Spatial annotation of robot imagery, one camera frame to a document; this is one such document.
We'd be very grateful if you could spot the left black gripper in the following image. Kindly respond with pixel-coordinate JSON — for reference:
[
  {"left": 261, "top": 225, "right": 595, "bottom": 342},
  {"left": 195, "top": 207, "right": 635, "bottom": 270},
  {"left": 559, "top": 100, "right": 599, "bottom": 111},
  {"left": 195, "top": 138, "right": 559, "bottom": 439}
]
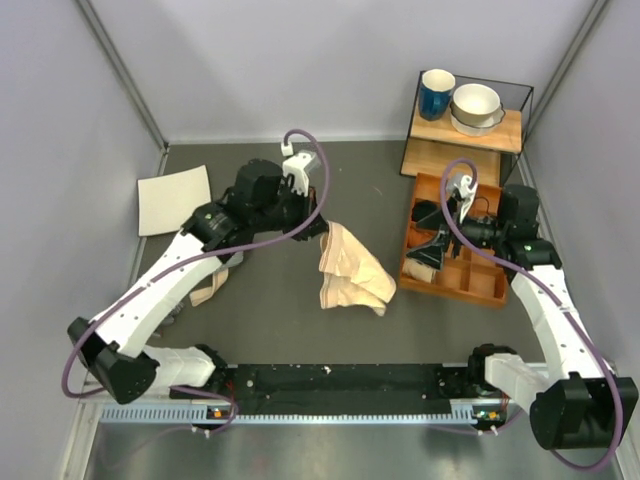
[{"left": 252, "top": 181, "right": 329, "bottom": 241}]

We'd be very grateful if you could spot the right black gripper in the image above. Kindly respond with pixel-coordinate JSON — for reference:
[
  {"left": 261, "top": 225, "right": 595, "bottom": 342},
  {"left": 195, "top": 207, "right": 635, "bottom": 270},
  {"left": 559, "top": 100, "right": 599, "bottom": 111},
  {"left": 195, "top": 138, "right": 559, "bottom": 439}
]
[{"left": 406, "top": 195, "right": 508, "bottom": 270}]

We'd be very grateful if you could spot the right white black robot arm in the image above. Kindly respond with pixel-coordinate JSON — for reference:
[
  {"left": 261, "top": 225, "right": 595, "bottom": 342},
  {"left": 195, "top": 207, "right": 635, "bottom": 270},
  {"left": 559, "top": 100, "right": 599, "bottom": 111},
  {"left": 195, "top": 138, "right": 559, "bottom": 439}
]
[{"left": 406, "top": 177, "right": 639, "bottom": 450}]

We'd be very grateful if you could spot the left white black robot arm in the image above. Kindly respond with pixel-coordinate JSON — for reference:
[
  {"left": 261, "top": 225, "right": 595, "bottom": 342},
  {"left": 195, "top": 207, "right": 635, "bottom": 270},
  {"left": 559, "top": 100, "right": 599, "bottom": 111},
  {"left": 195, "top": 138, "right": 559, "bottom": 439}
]
[{"left": 68, "top": 151, "right": 328, "bottom": 404}]

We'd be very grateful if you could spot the black rolled underwear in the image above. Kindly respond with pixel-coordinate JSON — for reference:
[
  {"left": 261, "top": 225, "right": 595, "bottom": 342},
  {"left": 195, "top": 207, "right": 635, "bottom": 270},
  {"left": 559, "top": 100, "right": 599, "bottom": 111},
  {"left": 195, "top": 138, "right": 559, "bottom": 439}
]
[{"left": 411, "top": 200, "right": 444, "bottom": 230}]

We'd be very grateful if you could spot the cream rolled underwear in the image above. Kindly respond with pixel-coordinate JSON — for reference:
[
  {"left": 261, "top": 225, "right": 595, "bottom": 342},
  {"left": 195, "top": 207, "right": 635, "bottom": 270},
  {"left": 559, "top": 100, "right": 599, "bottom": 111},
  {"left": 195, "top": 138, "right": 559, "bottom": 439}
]
[{"left": 402, "top": 259, "right": 437, "bottom": 284}]

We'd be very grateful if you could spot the grey striped underwear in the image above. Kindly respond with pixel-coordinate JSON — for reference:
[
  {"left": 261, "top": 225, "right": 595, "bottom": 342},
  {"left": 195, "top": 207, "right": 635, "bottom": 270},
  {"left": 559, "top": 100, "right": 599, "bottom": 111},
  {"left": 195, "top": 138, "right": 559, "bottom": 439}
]
[{"left": 151, "top": 253, "right": 244, "bottom": 338}]

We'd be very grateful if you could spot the orange wooden divided organizer box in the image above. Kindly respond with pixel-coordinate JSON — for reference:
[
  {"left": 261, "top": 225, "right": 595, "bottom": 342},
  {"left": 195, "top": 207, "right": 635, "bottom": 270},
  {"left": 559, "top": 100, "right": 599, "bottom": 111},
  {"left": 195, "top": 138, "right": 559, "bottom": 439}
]
[{"left": 397, "top": 172, "right": 511, "bottom": 309}]

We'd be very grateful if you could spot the lower white bowl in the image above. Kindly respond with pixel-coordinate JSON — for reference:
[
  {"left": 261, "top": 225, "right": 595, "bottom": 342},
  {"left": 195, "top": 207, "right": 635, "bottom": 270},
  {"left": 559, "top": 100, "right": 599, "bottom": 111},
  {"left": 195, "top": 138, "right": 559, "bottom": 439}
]
[{"left": 451, "top": 109, "right": 505, "bottom": 137}]

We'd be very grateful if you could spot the white bowl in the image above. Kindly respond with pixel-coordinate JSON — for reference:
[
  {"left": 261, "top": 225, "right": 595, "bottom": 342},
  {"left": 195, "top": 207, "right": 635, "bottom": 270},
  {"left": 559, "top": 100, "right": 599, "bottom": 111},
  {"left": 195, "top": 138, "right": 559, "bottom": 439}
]
[
  {"left": 451, "top": 109, "right": 505, "bottom": 137},
  {"left": 451, "top": 83, "right": 502, "bottom": 125}
]

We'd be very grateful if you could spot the white board sheet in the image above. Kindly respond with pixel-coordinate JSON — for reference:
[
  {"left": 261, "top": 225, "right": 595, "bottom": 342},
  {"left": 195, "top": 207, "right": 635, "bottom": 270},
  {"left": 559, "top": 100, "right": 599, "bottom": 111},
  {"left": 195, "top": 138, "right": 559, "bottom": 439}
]
[{"left": 137, "top": 165, "right": 211, "bottom": 237}]

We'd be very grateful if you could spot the upper white bowl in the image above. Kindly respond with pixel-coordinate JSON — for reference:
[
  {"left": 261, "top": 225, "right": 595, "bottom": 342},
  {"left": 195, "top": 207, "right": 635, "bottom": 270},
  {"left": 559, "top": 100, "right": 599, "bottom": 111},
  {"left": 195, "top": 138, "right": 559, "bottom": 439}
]
[{"left": 451, "top": 83, "right": 502, "bottom": 125}]

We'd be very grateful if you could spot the blue mug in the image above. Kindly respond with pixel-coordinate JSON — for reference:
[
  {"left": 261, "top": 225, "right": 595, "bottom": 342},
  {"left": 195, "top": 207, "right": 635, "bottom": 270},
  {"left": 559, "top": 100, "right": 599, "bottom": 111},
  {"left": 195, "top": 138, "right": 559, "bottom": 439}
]
[{"left": 418, "top": 69, "right": 456, "bottom": 121}]

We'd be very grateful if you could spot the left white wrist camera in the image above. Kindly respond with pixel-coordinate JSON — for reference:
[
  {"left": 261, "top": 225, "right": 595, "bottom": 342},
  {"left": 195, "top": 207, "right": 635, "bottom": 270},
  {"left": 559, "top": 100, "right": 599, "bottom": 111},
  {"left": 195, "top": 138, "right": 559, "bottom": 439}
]
[{"left": 280, "top": 141, "right": 320, "bottom": 197}]

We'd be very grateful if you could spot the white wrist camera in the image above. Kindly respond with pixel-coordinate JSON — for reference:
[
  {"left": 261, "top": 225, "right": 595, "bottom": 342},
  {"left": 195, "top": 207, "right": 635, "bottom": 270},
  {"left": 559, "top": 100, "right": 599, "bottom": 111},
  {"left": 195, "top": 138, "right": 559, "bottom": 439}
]
[
  {"left": 445, "top": 173, "right": 477, "bottom": 224},
  {"left": 280, "top": 141, "right": 320, "bottom": 197}
]

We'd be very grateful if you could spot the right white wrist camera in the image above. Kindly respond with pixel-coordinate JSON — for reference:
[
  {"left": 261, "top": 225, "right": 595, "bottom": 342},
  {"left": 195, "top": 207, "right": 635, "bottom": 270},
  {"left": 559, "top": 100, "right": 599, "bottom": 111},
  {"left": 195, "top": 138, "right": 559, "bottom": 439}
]
[{"left": 445, "top": 173, "right": 477, "bottom": 224}]

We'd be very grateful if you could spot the black wire wooden shelf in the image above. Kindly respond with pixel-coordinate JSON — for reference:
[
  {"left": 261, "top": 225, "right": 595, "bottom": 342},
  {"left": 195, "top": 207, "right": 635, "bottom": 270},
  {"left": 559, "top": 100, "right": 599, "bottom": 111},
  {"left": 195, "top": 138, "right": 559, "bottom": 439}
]
[{"left": 399, "top": 75, "right": 535, "bottom": 186}]

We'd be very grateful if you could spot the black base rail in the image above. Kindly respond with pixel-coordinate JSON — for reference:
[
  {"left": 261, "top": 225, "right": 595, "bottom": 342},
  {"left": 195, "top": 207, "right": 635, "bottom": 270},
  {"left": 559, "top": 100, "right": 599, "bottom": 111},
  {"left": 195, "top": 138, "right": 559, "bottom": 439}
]
[{"left": 99, "top": 362, "right": 551, "bottom": 426}]

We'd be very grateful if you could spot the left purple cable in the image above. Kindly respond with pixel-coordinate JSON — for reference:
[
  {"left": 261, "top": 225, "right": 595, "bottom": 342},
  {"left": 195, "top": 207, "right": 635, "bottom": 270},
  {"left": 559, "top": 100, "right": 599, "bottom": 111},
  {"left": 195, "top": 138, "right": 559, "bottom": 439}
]
[{"left": 60, "top": 130, "right": 331, "bottom": 436}]

